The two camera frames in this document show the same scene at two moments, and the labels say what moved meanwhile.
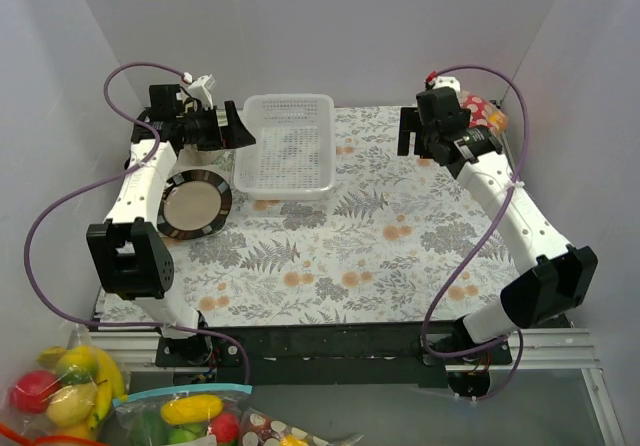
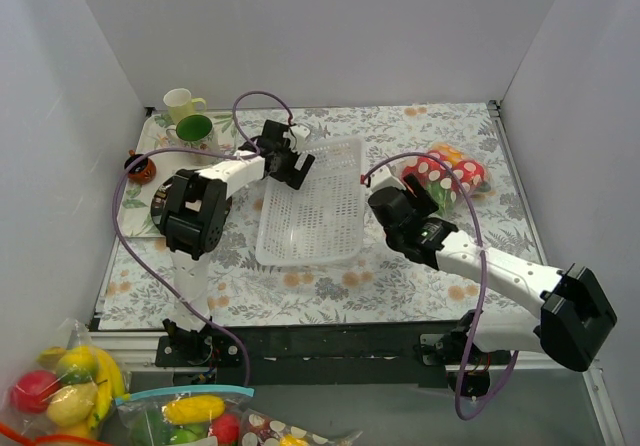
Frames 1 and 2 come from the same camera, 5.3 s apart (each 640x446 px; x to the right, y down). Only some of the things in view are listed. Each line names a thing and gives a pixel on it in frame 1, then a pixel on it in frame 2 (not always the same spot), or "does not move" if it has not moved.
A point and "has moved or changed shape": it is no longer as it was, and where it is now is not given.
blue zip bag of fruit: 192,416 does not move
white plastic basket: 294,153 has moved or changed shape
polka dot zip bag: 483,112 → 450,175
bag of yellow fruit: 66,393 does not move
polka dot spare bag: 259,429 does not move
